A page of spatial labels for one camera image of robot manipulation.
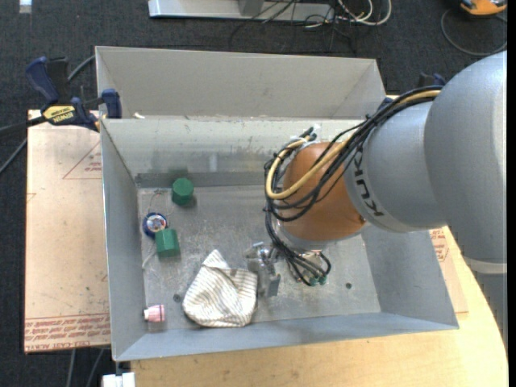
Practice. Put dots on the green hexagonal block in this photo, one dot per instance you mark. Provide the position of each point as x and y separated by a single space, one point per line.
167 243
182 192

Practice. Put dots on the white striped cloth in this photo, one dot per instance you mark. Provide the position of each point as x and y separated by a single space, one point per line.
219 292

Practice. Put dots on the grey metal bin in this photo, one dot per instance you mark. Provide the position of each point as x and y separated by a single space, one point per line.
225 224

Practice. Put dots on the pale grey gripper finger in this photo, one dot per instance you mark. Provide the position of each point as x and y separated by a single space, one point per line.
253 254
273 287

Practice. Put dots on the small pink cylinder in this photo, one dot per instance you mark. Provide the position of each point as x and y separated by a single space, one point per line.
155 313

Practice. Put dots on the blue round yo-yo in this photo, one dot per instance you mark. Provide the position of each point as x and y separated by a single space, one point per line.
155 224

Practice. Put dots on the brown cardboard board, red print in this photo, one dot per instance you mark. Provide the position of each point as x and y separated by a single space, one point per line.
64 232

